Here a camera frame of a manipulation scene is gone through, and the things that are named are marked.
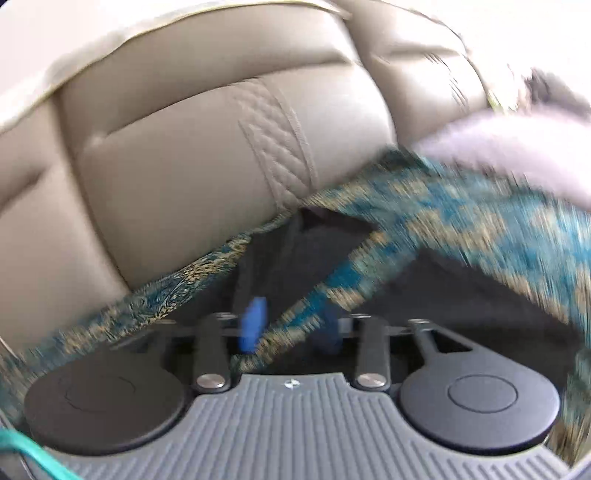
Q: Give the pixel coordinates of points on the black pants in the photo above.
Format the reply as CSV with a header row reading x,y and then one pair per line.
x,y
286,258

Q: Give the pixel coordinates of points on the teal and gold paisley blanket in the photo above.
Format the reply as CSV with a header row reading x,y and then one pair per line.
x,y
461,212

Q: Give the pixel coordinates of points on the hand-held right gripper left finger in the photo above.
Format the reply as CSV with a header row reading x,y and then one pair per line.
x,y
252,325

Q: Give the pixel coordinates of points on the beige leather headboard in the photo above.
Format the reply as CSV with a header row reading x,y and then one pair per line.
x,y
184,161

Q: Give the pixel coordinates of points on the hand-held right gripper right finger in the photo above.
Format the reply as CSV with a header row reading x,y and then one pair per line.
x,y
330,333

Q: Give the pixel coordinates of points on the light pink pillow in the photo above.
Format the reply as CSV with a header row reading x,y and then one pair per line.
x,y
512,138

